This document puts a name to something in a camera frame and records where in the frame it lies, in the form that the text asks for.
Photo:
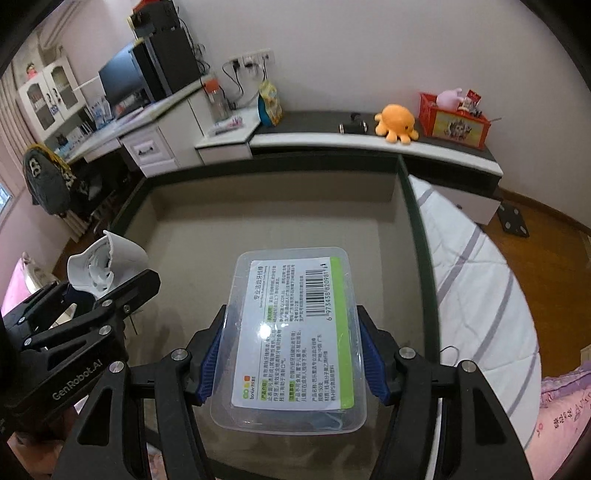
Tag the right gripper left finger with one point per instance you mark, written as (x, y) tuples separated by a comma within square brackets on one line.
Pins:
[(109, 439)]

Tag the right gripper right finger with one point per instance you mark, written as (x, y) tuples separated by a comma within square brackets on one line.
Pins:
[(444, 416)]

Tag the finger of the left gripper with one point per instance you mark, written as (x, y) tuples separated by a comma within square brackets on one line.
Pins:
[(117, 305), (39, 312)]

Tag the white mosquito repellent plug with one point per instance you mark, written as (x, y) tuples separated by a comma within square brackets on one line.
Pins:
[(105, 265)]

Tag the clear plastic labelled box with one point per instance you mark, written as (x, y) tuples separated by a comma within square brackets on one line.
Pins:
[(290, 358)]

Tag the person left hand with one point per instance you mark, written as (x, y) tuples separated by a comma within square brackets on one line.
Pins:
[(38, 452)]

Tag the pink storage box tray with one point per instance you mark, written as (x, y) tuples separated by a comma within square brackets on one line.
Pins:
[(194, 228)]

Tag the black office chair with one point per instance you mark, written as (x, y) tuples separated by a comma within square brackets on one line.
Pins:
[(105, 184)]

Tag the white striped quilted tablecloth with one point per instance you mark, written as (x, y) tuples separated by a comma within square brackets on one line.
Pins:
[(483, 312)]

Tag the white desk with drawers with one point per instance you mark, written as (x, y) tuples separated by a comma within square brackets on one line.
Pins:
[(159, 138)]

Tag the beige striped curtain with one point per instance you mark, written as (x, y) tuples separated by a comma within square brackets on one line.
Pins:
[(18, 133)]

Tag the white bedside cabinet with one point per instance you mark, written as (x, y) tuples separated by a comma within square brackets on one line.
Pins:
[(228, 141)]

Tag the white glass door cabinet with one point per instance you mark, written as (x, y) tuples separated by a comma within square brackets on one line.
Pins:
[(50, 98)]

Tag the orange cap water bottle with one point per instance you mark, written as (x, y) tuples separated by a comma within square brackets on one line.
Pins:
[(217, 100)]

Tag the black floor scale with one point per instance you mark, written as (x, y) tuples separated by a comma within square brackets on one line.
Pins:
[(512, 221)]

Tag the black computer monitor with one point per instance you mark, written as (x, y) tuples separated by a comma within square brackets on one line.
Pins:
[(121, 81)]

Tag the black computer tower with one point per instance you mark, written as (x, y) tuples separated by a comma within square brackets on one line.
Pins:
[(166, 63)]

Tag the yellow blue snack bag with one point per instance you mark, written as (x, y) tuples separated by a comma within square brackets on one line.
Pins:
[(270, 110)]

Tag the low black white cabinet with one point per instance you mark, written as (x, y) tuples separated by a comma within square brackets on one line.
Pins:
[(466, 176)]

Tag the black speaker on tower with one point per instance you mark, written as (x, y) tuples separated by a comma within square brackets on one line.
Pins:
[(151, 17)]

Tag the black small gadget on cabinet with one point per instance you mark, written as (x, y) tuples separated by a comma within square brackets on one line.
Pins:
[(355, 126)]

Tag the red toy crate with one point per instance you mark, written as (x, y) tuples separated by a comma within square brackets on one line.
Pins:
[(455, 126)]

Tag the orange octopus plush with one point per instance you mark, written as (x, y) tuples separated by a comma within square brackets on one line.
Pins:
[(396, 124)]

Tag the white wall socket strip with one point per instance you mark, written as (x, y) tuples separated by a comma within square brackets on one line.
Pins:
[(262, 57)]

